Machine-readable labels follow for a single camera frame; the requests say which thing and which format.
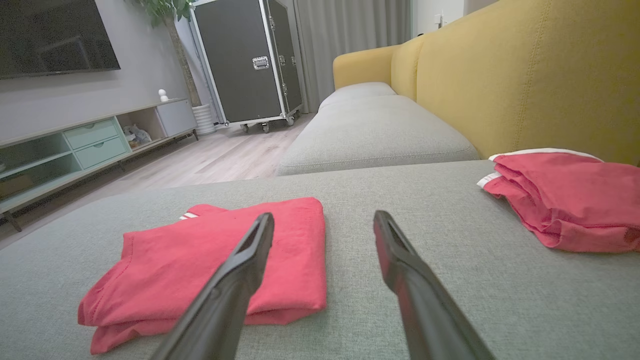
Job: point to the red and white jersey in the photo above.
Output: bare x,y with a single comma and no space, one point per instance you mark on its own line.
180,265

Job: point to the white door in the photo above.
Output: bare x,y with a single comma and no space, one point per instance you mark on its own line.
427,15

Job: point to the grey curtain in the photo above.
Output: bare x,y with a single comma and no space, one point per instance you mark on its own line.
350,30

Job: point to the small white figurine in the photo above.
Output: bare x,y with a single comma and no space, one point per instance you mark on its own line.
163,96

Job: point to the red shorts with white stripe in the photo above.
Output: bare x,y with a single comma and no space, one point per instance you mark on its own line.
570,200

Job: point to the mint green cabinet drawer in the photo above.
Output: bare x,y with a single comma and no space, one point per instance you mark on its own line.
100,152
90,134

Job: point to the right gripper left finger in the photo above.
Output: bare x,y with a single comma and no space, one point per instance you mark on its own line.
230,290

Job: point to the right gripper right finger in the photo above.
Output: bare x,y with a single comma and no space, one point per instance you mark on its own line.
425,300

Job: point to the yellow sofa backrest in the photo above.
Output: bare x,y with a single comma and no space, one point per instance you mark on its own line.
525,75

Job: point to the large grey sofa seat cushion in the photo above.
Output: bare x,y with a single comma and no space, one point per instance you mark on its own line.
350,310

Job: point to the crumpled bag in cabinet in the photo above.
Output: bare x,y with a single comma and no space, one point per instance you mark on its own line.
137,135

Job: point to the medium grey sofa seat cushion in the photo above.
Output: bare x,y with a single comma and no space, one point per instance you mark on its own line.
375,130

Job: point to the black flat television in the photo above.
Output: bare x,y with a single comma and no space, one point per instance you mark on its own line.
50,35

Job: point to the black wheeled flight case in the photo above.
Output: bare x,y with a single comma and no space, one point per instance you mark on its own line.
240,60

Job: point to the indoor tree plant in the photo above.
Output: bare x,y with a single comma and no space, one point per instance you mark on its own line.
177,45

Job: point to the white ribbed plant pot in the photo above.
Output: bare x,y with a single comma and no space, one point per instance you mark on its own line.
204,120

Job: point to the long low TV cabinet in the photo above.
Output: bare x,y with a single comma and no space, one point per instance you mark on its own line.
175,117

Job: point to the small grey sofa seat cushion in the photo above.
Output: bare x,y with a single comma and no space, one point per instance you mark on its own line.
357,90

